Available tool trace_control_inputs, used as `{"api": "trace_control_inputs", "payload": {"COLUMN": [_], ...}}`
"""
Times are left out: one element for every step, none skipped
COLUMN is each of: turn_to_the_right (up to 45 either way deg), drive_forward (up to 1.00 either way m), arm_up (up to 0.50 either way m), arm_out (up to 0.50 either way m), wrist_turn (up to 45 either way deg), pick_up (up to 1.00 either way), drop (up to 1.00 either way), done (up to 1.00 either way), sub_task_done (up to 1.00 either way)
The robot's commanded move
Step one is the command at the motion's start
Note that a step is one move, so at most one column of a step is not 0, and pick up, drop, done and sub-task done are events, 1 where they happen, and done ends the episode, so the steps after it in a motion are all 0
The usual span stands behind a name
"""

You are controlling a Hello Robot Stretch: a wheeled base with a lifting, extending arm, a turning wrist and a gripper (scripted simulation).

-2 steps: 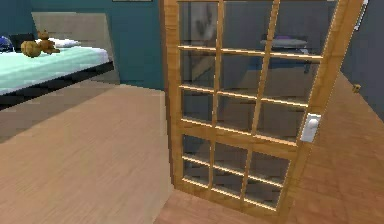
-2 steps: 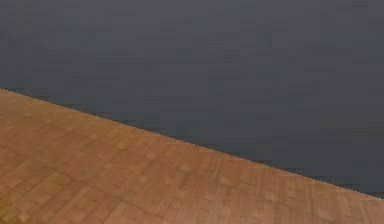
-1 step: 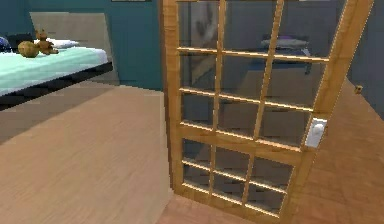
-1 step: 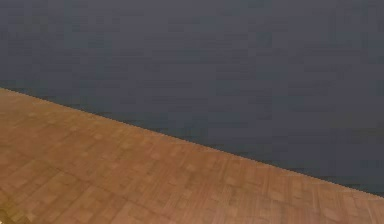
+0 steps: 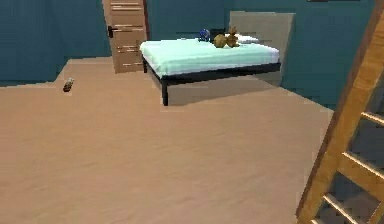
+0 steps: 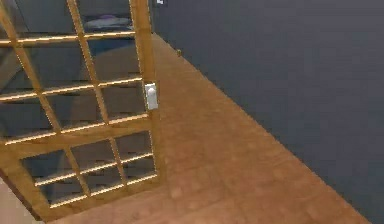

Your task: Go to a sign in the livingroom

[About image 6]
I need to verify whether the wooden glass-paned room door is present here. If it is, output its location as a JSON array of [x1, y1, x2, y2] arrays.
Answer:
[[0, 0, 160, 222]]

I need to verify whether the silver door handle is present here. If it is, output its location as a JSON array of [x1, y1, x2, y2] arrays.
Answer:
[[144, 82, 159, 111]]

